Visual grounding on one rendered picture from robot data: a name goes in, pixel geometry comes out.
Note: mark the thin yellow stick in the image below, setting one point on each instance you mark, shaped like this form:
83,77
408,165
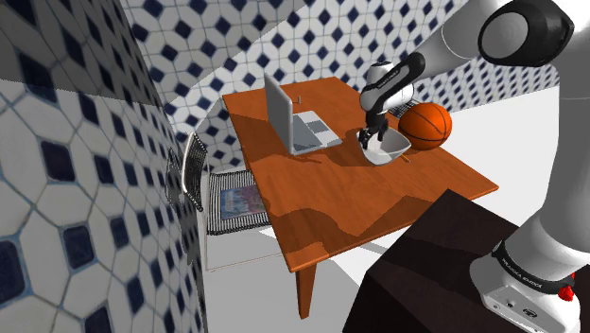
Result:
405,158

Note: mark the dark gridded flat object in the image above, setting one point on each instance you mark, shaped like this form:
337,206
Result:
402,107

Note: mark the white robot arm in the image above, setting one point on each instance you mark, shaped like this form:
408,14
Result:
567,193

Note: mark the white bowl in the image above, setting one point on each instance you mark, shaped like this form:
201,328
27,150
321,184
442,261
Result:
391,148

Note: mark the blue pink magazine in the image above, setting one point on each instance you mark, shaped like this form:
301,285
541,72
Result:
242,202

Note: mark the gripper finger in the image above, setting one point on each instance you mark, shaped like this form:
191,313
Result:
382,133
365,140

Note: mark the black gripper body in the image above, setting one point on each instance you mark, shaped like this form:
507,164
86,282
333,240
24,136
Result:
376,121

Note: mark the orange wooden table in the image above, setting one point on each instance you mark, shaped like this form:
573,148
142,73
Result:
332,193

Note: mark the grey open laptop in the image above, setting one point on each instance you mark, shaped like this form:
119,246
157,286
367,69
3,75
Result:
281,113

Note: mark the dark robot stand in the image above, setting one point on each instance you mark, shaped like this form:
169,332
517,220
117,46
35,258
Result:
428,263

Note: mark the orange basketball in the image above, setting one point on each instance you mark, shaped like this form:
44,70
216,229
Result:
426,127

